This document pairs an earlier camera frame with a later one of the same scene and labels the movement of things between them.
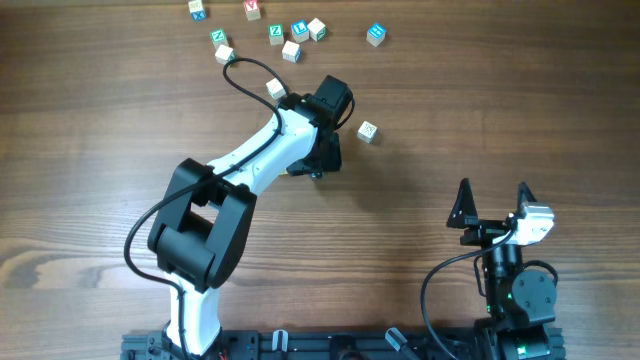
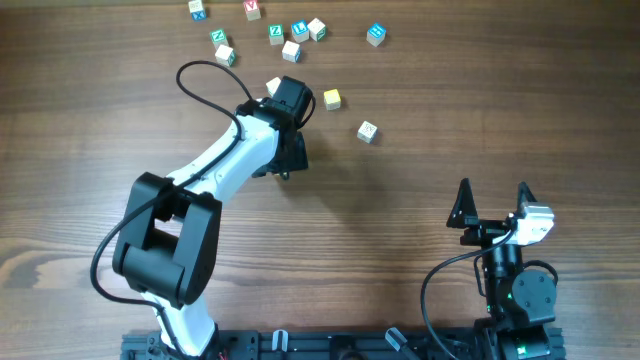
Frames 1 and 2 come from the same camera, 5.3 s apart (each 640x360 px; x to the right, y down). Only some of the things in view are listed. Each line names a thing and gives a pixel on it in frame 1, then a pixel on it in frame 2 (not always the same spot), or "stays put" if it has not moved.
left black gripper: (334, 164) -> (300, 161)
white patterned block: (367, 132) stays put
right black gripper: (465, 215) stays put
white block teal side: (276, 89) stays put
